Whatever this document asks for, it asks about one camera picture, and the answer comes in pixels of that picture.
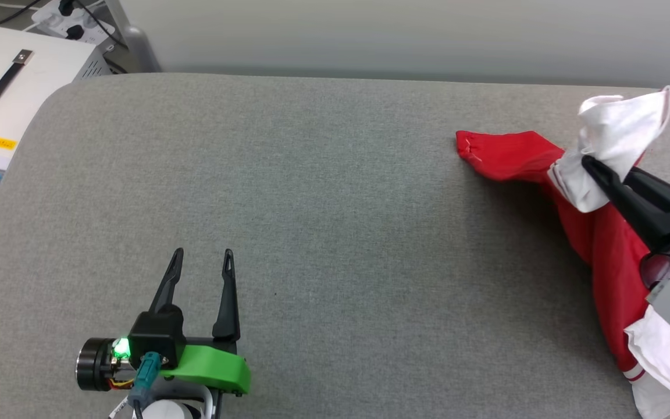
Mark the red and white basketball jersey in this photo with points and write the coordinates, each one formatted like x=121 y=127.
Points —
x=597 y=233

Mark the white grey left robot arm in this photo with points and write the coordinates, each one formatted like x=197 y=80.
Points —
x=166 y=410

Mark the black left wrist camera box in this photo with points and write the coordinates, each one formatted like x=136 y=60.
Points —
x=157 y=331

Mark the white power strip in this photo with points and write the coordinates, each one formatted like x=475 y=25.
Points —
x=73 y=17

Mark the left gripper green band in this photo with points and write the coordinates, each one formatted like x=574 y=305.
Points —
x=213 y=366

